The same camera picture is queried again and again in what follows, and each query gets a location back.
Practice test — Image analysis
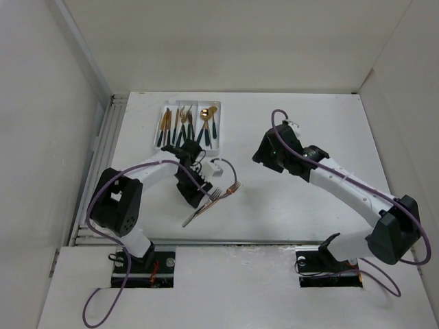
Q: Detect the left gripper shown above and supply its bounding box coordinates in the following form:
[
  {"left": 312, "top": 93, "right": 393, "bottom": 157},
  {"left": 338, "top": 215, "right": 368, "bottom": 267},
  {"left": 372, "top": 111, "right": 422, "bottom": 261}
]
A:
[{"left": 175, "top": 167, "right": 211, "bottom": 207}]

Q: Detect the silver fork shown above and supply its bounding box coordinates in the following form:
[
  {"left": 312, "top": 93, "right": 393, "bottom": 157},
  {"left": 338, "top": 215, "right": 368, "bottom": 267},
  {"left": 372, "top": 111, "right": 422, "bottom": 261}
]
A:
[{"left": 182, "top": 188, "right": 222, "bottom": 228}]

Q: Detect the rose gold fork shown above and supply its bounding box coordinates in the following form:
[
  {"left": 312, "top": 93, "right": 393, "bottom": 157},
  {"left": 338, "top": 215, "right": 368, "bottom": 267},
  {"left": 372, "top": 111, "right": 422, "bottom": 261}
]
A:
[{"left": 200, "top": 182, "right": 241, "bottom": 215}]

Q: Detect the gold knife green handle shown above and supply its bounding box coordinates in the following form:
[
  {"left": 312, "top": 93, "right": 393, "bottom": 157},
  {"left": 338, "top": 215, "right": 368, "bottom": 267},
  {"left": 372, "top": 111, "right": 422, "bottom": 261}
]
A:
[
  {"left": 165, "top": 108, "right": 171, "bottom": 145},
  {"left": 156, "top": 112, "right": 167, "bottom": 147},
  {"left": 171, "top": 108, "right": 180, "bottom": 145}
]

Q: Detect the gold spoon green handle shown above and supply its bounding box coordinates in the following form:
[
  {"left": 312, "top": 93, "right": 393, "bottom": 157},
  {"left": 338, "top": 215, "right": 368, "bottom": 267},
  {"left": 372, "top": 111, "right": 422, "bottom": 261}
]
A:
[
  {"left": 196, "top": 108, "right": 210, "bottom": 143},
  {"left": 209, "top": 106, "right": 217, "bottom": 139},
  {"left": 204, "top": 120, "right": 211, "bottom": 147}
]

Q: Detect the white three-compartment cutlery tray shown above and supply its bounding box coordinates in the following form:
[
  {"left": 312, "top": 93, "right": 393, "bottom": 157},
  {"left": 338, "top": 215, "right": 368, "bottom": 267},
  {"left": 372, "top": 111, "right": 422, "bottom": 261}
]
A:
[{"left": 153, "top": 100, "right": 222, "bottom": 156}]

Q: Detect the gold fork green handle front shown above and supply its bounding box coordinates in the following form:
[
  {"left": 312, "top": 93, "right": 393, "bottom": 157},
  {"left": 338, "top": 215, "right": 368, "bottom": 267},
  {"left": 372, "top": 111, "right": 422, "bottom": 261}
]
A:
[{"left": 180, "top": 106, "right": 191, "bottom": 141}]

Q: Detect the gold fork green handle crossed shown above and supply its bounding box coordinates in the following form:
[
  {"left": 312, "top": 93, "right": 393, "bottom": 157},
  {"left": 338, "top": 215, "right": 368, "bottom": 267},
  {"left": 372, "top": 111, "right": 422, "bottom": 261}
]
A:
[{"left": 187, "top": 108, "right": 193, "bottom": 140}]

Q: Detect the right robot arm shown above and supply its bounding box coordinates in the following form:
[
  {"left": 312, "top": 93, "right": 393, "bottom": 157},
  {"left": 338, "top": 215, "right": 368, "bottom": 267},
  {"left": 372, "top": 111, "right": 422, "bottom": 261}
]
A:
[{"left": 252, "top": 121, "right": 421, "bottom": 270}]

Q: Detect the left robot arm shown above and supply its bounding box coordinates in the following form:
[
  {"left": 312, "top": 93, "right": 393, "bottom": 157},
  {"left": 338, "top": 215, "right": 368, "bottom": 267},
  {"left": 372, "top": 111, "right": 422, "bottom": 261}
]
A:
[{"left": 86, "top": 140, "right": 213, "bottom": 272}]

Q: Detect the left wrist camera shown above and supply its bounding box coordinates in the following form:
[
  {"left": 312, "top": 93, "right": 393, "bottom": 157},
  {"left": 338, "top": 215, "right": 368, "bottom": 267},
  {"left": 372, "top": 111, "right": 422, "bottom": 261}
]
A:
[{"left": 207, "top": 161, "right": 224, "bottom": 177}]

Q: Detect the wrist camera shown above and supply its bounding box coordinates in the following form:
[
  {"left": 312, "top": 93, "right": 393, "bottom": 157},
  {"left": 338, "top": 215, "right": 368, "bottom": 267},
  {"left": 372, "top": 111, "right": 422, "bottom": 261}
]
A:
[
  {"left": 207, "top": 161, "right": 224, "bottom": 177},
  {"left": 283, "top": 120, "right": 300, "bottom": 134}
]

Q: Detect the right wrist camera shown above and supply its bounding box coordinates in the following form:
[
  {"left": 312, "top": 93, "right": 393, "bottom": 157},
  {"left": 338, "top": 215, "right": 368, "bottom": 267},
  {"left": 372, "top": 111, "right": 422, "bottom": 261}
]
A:
[{"left": 283, "top": 120, "right": 300, "bottom": 134}]

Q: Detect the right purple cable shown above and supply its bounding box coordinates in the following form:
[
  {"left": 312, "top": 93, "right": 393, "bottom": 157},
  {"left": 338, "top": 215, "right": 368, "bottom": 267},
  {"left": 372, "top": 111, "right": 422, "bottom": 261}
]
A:
[{"left": 270, "top": 109, "right": 432, "bottom": 298}]

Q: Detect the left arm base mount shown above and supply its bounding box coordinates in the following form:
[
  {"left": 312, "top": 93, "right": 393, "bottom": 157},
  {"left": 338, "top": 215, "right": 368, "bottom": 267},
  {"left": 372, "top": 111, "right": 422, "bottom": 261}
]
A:
[{"left": 108, "top": 246, "right": 176, "bottom": 289}]

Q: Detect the aluminium rail frame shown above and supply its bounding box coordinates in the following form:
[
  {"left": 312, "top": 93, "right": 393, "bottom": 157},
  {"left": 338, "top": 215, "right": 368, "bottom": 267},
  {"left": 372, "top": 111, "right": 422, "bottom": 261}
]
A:
[{"left": 67, "top": 94, "right": 128, "bottom": 247}]

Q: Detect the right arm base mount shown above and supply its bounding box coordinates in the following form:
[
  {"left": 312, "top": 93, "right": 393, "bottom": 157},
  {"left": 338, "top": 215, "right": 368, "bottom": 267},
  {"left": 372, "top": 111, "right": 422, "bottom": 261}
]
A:
[{"left": 294, "top": 249, "right": 363, "bottom": 288}]

